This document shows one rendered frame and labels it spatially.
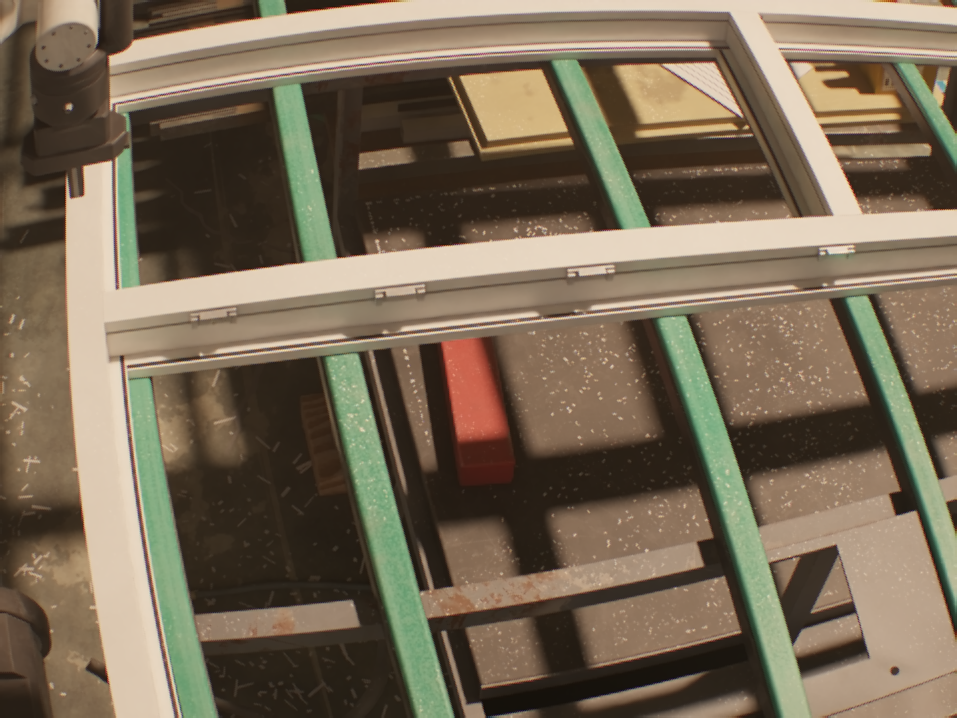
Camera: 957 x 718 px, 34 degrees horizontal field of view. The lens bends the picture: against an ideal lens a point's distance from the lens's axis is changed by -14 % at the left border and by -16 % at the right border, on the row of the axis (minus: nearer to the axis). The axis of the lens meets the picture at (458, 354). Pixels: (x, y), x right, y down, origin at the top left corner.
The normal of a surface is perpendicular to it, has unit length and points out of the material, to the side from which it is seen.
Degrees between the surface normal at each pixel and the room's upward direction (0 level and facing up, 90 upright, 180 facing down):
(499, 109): 0
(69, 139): 90
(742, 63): 90
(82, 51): 90
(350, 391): 0
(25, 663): 45
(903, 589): 0
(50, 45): 90
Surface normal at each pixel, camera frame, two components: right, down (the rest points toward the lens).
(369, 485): 0.06, -0.63
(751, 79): -0.98, 0.11
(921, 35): 0.19, 0.76
